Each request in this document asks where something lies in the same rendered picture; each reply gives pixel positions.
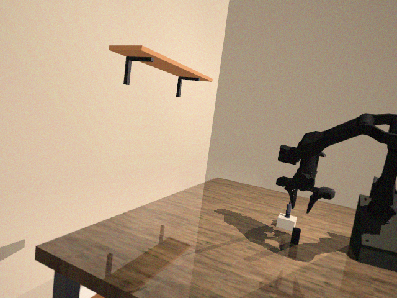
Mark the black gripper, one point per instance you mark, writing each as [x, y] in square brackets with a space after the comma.
[318, 193]

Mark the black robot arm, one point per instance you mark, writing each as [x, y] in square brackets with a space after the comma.
[383, 204]

